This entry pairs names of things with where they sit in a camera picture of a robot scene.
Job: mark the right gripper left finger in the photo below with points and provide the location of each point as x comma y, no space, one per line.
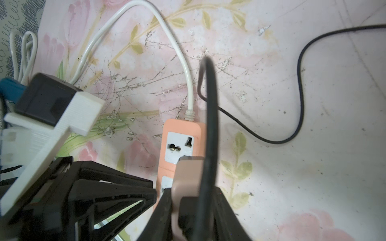
159,227

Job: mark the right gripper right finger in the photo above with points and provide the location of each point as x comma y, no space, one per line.
226,225

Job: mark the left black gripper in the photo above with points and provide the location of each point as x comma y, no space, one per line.
36,208

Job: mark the pink USB charger adapter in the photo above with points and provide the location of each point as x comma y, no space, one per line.
186,182

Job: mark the pink power strip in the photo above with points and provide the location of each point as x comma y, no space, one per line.
180,138

